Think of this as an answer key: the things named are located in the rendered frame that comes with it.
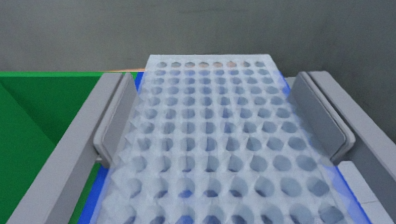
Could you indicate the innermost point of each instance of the green returns bin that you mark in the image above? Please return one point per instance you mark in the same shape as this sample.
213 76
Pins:
36 109

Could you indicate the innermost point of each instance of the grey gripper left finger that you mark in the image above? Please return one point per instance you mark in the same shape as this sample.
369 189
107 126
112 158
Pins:
92 137

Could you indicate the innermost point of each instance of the white well plate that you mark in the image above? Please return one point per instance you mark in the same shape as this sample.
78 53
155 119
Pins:
256 126

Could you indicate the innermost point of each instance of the blue open-top bin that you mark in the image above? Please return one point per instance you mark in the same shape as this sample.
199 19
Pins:
93 196

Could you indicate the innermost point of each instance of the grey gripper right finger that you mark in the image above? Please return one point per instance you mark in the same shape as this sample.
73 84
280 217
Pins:
347 133

